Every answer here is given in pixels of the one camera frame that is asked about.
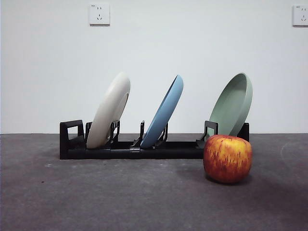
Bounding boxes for green round plate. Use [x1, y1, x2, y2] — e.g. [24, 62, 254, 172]
[207, 72, 253, 139]

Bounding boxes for white wall socket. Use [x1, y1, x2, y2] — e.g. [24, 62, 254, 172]
[292, 4, 308, 27]
[89, 3, 111, 26]

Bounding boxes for red yellow apple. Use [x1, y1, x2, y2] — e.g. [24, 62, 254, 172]
[203, 134, 253, 185]

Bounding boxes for blue round plate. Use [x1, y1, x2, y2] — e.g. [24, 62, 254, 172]
[140, 74, 184, 149]

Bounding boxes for black plastic plate rack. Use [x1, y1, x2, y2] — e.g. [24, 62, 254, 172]
[59, 119, 250, 160]

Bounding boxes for cream yellow round plate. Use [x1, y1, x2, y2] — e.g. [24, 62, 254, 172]
[86, 71, 131, 149]

